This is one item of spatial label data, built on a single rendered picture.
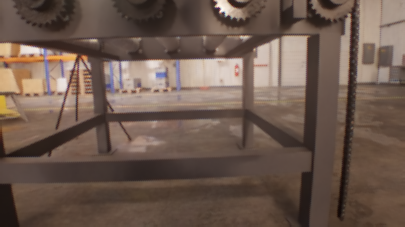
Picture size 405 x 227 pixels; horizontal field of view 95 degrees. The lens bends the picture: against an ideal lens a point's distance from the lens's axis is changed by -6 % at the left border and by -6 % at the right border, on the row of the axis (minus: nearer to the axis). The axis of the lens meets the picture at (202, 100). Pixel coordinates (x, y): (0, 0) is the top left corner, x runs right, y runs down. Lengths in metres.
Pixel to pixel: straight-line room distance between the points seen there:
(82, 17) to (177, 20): 0.30
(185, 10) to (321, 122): 0.59
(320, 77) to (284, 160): 0.31
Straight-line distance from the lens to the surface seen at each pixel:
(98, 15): 0.74
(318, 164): 0.83
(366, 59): 12.99
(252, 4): 0.67
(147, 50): 1.64
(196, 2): 0.69
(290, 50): 10.82
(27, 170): 0.91
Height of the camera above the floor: 0.61
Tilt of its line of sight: 7 degrees down
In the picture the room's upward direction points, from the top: 1 degrees counter-clockwise
